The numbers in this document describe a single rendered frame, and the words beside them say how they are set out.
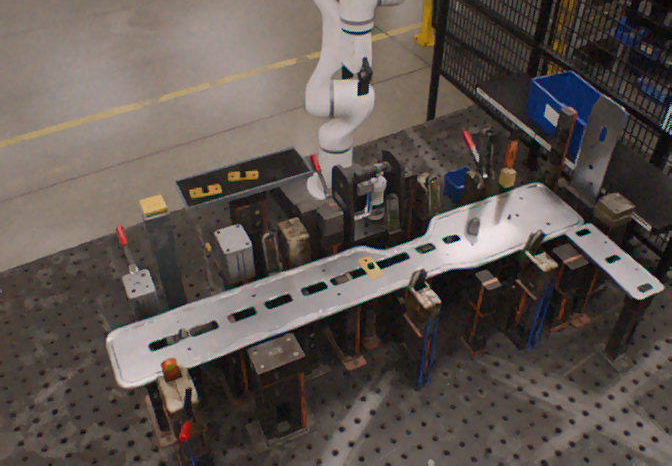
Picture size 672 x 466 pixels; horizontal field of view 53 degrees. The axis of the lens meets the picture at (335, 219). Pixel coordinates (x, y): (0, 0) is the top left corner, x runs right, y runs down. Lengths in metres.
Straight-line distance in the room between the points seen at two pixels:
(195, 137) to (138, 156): 0.36
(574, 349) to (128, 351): 1.28
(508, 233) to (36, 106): 3.46
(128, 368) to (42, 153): 2.73
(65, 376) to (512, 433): 1.27
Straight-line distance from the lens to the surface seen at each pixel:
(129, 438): 1.97
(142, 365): 1.71
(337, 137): 2.24
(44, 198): 3.95
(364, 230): 2.01
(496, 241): 1.98
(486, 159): 2.08
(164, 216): 1.86
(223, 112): 4.36
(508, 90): 2.61
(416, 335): 1.83
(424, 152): 2.80
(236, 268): 1.81
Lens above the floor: 2.33
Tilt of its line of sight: 42 degrees down
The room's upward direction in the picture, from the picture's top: straight up
